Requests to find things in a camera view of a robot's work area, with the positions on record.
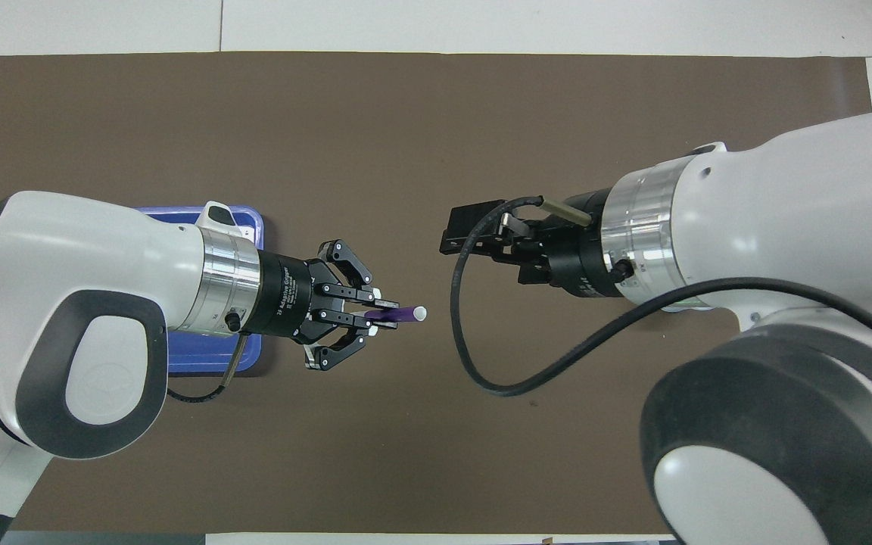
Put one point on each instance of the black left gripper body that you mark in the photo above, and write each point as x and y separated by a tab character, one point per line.
284	295

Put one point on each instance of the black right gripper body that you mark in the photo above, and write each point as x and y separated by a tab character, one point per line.
576	257

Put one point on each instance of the brown table mat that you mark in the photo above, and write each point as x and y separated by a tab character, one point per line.
436	113

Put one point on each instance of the blue plastic tray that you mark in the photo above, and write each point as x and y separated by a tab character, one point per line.
205	356

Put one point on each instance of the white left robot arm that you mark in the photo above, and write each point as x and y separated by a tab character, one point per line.
103	250

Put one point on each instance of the purple pen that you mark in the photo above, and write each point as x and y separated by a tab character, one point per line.
406	313

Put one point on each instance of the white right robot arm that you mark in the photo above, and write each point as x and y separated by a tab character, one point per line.
784	212

